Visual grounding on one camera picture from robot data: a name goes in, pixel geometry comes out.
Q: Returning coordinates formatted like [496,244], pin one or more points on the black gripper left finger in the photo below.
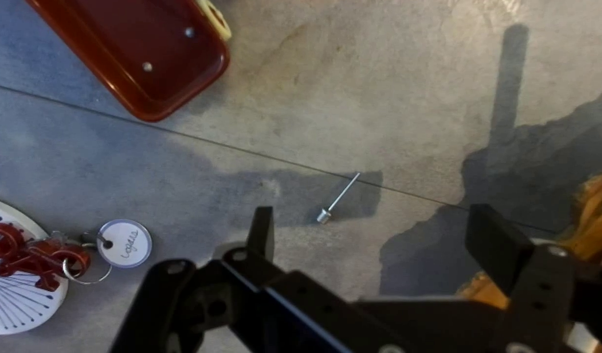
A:
[259,244]

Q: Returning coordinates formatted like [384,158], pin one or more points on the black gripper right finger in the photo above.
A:
[514,269]

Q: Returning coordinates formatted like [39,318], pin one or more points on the small metal pin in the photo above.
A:
[326,212]

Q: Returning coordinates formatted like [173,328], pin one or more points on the wooden live-edge tray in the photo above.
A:
[582,238]

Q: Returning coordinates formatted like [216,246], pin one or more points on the white round key tag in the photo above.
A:
[124,244]

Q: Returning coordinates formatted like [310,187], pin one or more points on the white round fan disc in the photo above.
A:
[22,305]

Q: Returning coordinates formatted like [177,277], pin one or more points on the red lobster keychain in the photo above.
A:
[45,259]

